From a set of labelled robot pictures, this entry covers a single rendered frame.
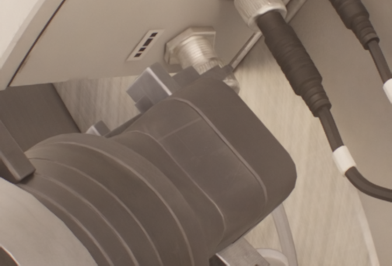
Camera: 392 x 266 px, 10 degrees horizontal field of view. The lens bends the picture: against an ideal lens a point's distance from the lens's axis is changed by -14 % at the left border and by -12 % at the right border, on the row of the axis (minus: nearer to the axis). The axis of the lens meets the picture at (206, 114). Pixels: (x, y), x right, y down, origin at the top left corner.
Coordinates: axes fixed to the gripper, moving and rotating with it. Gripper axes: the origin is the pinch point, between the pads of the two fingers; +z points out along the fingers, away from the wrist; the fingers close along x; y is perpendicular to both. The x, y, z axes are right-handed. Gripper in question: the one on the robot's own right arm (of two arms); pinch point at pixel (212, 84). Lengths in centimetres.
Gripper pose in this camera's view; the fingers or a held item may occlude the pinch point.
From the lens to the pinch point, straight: 85.8
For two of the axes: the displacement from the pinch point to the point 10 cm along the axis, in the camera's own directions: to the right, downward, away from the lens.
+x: 6.4, -6.2, -4.6
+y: 6.6, 7.5, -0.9
